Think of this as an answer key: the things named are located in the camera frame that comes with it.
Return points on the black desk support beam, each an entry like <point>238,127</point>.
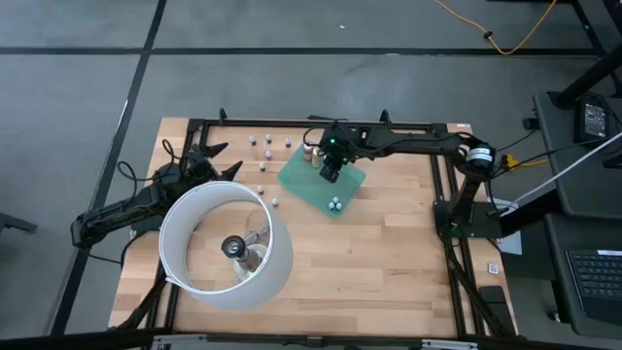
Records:
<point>529,211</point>

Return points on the grey chair base leg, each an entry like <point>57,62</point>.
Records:
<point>14,222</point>

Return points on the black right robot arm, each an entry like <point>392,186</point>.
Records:
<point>413,141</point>

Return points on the thin black stand leg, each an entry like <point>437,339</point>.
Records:
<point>589,26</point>

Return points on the black floor outlet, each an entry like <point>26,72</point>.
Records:
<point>529,123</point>

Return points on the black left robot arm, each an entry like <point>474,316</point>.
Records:
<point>116,211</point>

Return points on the black frame clamp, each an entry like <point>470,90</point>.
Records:
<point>223,115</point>
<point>385,116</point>

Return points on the small white tag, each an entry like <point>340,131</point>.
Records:
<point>493,269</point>

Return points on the black desk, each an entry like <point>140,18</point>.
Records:
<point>583,194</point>
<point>559,291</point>

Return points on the black flat rounded device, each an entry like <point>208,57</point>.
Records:
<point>493,295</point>

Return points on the white lamp shade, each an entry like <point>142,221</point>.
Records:
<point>274,272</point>

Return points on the large red coloring bottle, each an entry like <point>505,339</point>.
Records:
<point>307,153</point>

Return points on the green translucent plastic tray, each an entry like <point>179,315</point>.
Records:
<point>311,187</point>

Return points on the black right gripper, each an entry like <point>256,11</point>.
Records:
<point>335,146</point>

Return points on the black rig crossbar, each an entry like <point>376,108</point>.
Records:
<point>73,342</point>

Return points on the grey desk caster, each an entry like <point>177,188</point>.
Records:
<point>555,316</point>

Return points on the large yellow coloring bottle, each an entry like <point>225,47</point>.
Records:
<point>316,158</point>

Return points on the black power adapter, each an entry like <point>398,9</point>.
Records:
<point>594,120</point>

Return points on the black keyboard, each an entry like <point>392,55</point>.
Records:
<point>600,282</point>

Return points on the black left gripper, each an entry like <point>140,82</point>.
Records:
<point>200,166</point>

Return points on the thick black desk leg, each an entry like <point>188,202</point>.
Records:
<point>583,80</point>

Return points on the black aluminium table frame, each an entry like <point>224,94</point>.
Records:
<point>291,123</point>

